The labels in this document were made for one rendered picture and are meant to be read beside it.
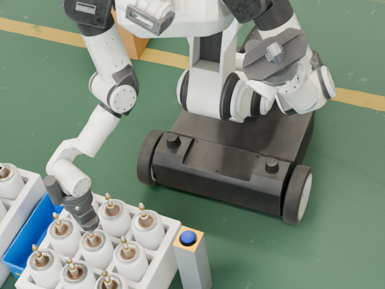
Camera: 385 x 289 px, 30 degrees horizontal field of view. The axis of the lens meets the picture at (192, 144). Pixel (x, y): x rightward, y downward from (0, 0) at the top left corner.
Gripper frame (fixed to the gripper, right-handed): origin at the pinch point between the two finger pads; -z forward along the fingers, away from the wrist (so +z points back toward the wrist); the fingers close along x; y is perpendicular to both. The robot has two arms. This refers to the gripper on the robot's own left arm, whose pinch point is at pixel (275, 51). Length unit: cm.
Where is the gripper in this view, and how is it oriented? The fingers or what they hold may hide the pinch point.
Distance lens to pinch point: 124.0
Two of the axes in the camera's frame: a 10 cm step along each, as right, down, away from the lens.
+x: -8.5, 5.1, 1.0
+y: -5.1, -8.6, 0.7
